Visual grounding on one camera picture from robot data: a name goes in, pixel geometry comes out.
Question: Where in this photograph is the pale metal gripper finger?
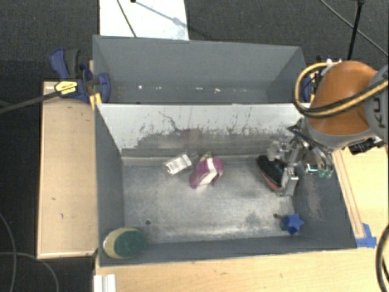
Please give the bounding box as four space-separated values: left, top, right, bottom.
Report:
278 166 300 197
266 139 290 164

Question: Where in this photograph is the black and red brush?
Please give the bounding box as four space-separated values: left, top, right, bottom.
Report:
256 154 287 192

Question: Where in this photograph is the blue star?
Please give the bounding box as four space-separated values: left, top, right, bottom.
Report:
280 212 305 236

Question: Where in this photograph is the purple and white cloth toy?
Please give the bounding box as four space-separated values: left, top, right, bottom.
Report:
188 152 225 192

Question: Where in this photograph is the grey metal bin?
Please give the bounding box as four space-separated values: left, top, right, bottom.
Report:
92 34 358 267

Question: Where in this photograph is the clear silver packet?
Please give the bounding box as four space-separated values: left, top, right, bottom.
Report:
163 153 193 176

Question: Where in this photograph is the pale wood board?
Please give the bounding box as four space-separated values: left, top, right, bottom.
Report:
36 80 100 260

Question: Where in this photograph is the black cylinder on white bracket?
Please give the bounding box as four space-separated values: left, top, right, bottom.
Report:
348 136 385 156

